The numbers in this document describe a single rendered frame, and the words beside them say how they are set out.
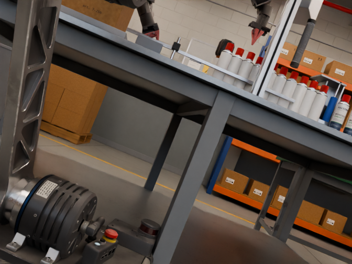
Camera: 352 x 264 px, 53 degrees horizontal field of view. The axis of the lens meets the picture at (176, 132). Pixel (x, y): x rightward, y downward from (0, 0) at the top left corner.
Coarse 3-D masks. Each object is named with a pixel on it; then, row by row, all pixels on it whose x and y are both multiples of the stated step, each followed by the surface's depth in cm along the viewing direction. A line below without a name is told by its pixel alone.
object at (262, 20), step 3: (258, 15) 175; (261, 15) 173; (258, 18) 174; (261, 18) 173; (264, 18) 173; (267, 18) 174; (252, 21) 172; (258, 21) 174; (261, 21) 173; (264, 21) 173; (267, 21) 174; (249, 24) 177; (258, 24) 172; (261, 24) 173; (264, 24) 173; (261, 27) 173; (264, 27) 173; (267, 27) 173; (267, 30) 174
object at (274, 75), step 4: (276, 64) 155; (276, 68) 156; (272, 72) 154; (272, 76) 155; (276, 76) 156; (272, 80) 155; (268, 84) 154; (272, 84) 156; (268, 92) 155; (264, 96) 154
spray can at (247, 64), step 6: (252, 54) 154; (246, 60) 153; (252, 60) 155; (240, 66) 155; (246, 66) 153; (252, 66) 154; (240, 72) 154; (246, 72) 153; (246, 78) 153; (234, 84) 154; (240, 84) 153
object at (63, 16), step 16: (16, 0) 101; (64, 16) 102; (96, 32) 103; (64, 48) 171; (128, 48) 106; (144, 48) 105; (80, 64) 224; (96, 64) 186; (176, 64) 106; (128, 80) 201; (144, 80) 170; (208, 80) 107; (160, 96) 222; (176, 96) 185; (240, 96) 110; (256, 96) 109; (272, 112) 116; (288, 112) 111; (240, 128) 219; (256, 128) 183; (320, 128) 112; (272, 144) 240; (288, 144) 198; (320, 160) 218; (336, 160) 182
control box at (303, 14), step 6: (306, 0) 140; (312, 0) 140; (318, 0) 147; (300, 6) 141; (306, 6) 140; (312, 6) 143; (318, 6) 151; (300, 12) 145; (306, 12) 143; (312, 12) 146; (294, 18) 153; (300, 18) 151; (306, 18) 148; (312, 18) 149; (300, 24) 156
